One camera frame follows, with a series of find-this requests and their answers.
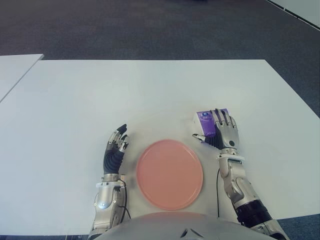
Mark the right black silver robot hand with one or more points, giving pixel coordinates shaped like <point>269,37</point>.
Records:
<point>227,135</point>

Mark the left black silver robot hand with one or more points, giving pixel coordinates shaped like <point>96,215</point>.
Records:
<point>112,162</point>

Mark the purple tissue paper pack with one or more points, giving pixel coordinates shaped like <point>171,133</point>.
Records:
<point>203,122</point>

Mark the pink round plate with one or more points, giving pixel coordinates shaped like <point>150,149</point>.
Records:
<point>170,175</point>

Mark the grey robot torso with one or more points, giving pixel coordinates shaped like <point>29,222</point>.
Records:
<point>175,227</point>

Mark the white neighbouring table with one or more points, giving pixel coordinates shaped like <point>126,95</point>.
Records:
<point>15,70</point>

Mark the white panel with dark edge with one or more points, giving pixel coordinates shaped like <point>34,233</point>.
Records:
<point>302,8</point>

